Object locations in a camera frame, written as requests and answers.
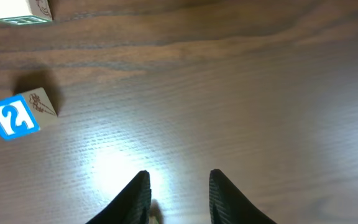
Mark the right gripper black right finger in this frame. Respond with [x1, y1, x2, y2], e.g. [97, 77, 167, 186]
[209, 169, 276, 224]

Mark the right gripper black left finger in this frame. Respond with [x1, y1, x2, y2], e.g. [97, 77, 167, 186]
[86, 170, 152, 224]

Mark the blue number 2 block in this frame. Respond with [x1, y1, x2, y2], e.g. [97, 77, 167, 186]
[0, 87, 58, 141]

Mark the plain block green bottom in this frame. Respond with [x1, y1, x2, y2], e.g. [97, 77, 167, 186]
[0, 0, 53, 26]

